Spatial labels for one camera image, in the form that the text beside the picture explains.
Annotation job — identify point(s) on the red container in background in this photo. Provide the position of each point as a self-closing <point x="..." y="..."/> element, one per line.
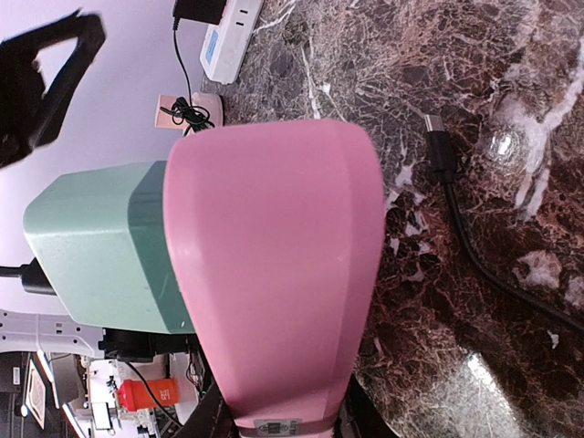
<point x="135" y="395"/>

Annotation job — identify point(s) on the pink triangular power strip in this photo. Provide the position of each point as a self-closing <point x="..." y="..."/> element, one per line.
<point x="275" y="232"/>

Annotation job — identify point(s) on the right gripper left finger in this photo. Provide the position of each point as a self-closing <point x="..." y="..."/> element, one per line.
<point x="211" y="418"/>

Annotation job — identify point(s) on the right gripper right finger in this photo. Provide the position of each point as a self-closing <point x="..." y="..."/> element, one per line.
<point x="358" y="417"/>

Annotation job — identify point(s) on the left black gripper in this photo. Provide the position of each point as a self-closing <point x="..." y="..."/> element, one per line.
<point x="32" y="113"/>

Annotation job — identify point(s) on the black charger on white strip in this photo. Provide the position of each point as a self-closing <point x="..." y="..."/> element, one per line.
<point x="202" y="11"/>

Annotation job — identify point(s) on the long white power strip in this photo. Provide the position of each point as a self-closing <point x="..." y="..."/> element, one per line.
<point x="225" y="44"/>

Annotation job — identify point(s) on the green charger plug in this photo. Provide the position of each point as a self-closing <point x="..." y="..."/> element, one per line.
<point x="99" y="238"/>

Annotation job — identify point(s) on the pink round power socket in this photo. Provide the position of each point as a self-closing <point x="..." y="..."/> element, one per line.
<point x="199" y="112"/>

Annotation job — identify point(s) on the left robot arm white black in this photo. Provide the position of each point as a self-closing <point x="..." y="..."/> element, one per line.
<point x="33" y="332"/>

